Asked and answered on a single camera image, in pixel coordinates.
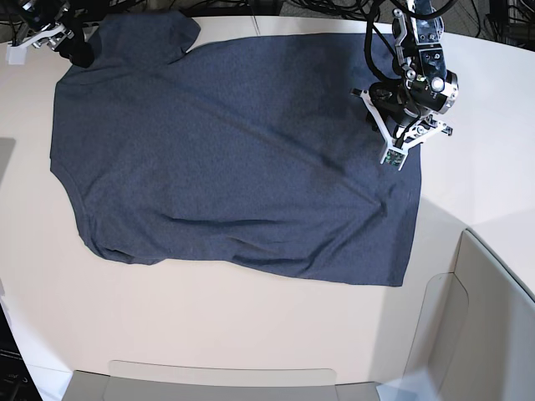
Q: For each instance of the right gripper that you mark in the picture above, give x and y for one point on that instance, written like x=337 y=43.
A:
x=78 y=52

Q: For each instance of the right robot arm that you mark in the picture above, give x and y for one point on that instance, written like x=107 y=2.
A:
x=35 y=15

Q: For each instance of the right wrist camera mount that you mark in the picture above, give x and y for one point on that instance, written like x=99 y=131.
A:
x=16 y=54

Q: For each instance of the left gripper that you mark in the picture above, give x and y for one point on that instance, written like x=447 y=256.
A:
x=402 y=114

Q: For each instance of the dark blue t-shirt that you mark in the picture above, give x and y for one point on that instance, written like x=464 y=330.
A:
x=252 y=151

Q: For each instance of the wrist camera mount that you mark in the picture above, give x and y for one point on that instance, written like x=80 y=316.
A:
x=402 y=139
x=16 y=54

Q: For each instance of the grey panel at bottom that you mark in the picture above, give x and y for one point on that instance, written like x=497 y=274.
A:
x=146 y=381

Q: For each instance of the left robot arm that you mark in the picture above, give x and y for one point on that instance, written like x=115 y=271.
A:
x=422 y=86

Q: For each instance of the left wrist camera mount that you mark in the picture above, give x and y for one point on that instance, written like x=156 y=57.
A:
x=402 y=139

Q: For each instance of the grey panel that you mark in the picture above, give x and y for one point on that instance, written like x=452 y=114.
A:
x=146 y=381
x=475 y=335

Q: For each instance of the grey panel at right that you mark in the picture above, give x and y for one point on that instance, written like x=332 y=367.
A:
x=475 y=335

